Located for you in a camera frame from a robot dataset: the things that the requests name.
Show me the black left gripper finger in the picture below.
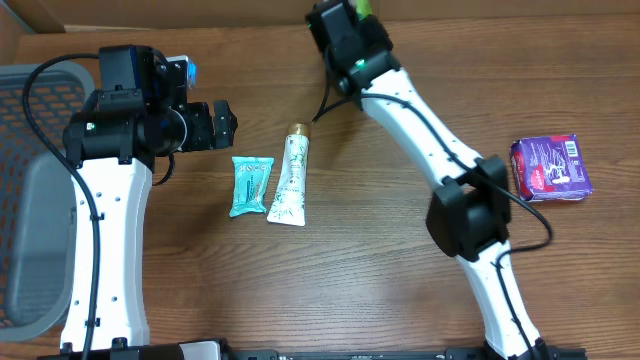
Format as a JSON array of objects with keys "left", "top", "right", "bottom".
[
  {"left": 213, "top": 100, "right": 238, "bottom": 129},
  {"left": 214, "top": 129, "right": 235, "bottom": 150}
]

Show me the teal wet wipes pack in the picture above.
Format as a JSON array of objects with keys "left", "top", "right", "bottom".
[{"left": 229, "top": 156, "right": 274, "bottom": 217}]

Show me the white green cosmetic tube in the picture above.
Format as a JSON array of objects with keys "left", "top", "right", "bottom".
[{"left": 267, "top": 123, "right": 310, "bottom": 227}]

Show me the green yellow snack pouch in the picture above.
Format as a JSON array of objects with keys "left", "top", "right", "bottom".
[{"left": 351, "top": 0, "right": 373, "bottom": 18}]

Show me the purple sanitary pad pack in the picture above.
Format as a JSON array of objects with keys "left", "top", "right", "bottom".
[{"left": 510, "top": 134, "right": 594, "bottom": 202}]

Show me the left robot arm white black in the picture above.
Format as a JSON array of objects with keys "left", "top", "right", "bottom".
[{"left": 60, "top": 45, "right": 237, "bottom": 357}]

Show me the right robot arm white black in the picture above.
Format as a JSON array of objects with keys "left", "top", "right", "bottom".
[{"left": 305, "top": 1, "right": 548, "bottom": 359}]

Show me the grey plastic mesh basket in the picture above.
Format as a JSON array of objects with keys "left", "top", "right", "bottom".
[{"left": 1, "top": 65, "right": 76, "bottom": 342}]

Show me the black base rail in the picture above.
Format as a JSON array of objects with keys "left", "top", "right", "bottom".
[{"left": 37, "top": 338, "right": 587, "bottom": 360}]

